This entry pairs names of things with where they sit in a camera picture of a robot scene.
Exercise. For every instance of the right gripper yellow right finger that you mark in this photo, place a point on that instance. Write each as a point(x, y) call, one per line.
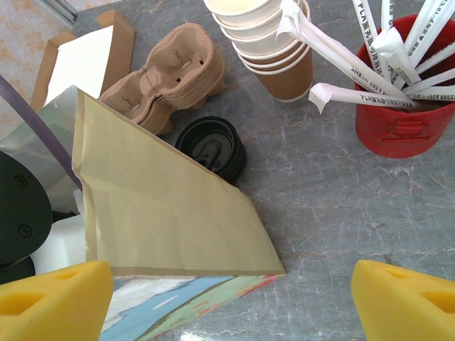
point(409, 309)

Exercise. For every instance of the stack of pulp cup carriers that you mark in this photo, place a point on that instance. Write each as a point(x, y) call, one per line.
point(177, 78)

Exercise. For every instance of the white paper-wrapped straw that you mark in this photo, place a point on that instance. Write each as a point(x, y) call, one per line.
point(387, 14)
point(437, 96)
point(433, 81)
point(366, 35)
point(398, 53)
point(330, 46)
point(437, 58)
point(430, 25)
point(355, 95)

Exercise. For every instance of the red plastic straw holder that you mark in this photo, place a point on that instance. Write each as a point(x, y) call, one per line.
point(398, 131)

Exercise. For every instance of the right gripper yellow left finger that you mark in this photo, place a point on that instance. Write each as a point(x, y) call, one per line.
point(49, 305)

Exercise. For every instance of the aluminium frame post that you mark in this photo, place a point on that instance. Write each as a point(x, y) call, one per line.
point(64, 9)

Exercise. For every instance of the landscape print paper gift bag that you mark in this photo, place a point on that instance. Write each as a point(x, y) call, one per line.
point(160, 213)

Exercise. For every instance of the stack of black cup lids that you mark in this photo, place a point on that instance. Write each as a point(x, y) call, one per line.
point(213, 149)

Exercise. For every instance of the white paper napkins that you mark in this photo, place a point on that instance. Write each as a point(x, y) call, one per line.
point(81, 64)

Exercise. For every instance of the brown cardboard napkin box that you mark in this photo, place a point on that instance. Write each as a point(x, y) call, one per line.
point(122, 39)

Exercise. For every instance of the stack of paper coffee cups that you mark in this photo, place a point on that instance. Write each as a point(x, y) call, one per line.
point(284, 74)

